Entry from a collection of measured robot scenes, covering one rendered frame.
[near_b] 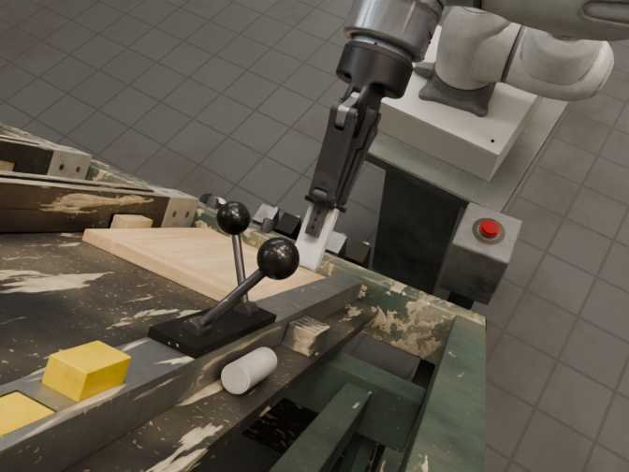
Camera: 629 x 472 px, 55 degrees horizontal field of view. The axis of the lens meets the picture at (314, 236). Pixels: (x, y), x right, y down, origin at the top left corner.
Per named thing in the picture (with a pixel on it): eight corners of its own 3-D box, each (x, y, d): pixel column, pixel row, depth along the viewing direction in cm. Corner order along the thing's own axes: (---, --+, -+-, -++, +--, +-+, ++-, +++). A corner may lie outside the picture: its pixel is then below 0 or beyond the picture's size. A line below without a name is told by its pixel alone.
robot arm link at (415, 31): (446, 23, 65) (426, 77, 66) (368, 1, 67) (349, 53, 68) (440, -8, 56) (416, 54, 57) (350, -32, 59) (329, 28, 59)
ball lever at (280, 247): (208, 348, 57) (313, 260, 54) (189, 357, 54) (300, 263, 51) (184, 317, 58) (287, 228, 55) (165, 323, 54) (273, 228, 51)
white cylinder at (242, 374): (242, 400, 57) (272, 379, 64) (254, 371, 56) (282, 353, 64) (215, 387, 57) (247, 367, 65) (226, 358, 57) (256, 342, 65)
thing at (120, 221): (148, 235, 110) (153, 220, 109) (123, 236, 102) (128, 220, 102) (135, 229, 110) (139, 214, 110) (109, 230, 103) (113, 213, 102)
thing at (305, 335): (323, 346, 82) (330, 326, 82) (308, 357, 76) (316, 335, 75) (297, 334, 83) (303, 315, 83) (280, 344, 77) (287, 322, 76)
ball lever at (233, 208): (269, 317, 68) (253, 199, 69) (256, 322, 65) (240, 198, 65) (238, 319, 69) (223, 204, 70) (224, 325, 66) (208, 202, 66)
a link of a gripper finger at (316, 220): (336, 192, 63) (329, 190, 60) (319, 237, 64) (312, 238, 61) (323, 187, 64) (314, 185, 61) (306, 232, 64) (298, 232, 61)
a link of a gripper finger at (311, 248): (338, 210, 64) (336, 210, 63) (315, 272, 65) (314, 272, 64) (313, 199, 65) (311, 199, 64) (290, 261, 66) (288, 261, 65)
